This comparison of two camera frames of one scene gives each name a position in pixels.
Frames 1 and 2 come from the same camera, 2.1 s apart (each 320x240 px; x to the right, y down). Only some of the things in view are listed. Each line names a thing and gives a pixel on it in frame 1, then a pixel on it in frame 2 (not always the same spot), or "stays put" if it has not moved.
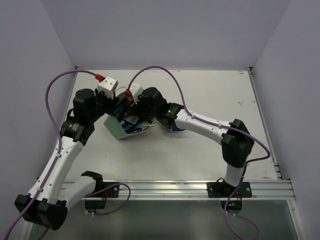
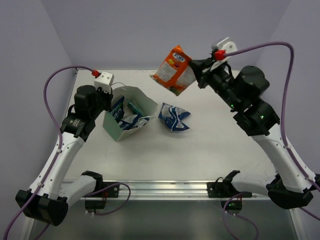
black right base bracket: x=220 y=189 stays put
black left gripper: x=116 y=107 stays put
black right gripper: x=137 y=111 → x=200 y=65
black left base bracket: x=112 y=192 stays put
